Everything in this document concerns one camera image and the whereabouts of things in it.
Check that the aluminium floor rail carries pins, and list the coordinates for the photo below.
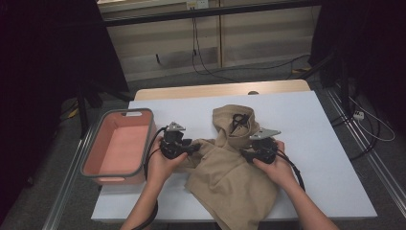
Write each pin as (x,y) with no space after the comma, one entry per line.
(376,159)
(68,182)

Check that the pink basket with grey rim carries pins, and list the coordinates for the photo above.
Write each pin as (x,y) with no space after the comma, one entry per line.
(121,150)

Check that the white power strip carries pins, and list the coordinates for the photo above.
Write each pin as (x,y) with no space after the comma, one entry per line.
(358,115)

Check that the black metal stand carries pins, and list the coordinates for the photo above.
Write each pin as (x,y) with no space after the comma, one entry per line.
(344,83)

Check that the black horizontal bar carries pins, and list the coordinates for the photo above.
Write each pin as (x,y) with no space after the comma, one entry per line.
(159,17)

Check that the white wall socket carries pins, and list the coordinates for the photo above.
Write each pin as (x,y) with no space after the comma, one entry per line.
(198,4)

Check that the black curtain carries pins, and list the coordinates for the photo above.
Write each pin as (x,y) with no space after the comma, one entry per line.
(376,48)
(48,64)

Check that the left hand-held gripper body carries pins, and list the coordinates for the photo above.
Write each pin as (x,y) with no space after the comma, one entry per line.
(174,143)

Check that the black tripod stand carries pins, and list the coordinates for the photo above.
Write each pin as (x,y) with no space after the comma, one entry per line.
(82,108)

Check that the person's right hand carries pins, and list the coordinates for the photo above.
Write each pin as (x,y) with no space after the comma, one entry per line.
(281,172)

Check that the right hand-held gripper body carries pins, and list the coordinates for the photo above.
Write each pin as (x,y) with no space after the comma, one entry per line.
(265,150)

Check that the small black wall fitting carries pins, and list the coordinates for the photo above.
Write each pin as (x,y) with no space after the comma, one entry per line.
(158,58)

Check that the person's left hand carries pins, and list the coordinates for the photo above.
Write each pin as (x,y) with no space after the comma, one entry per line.
(161,171)

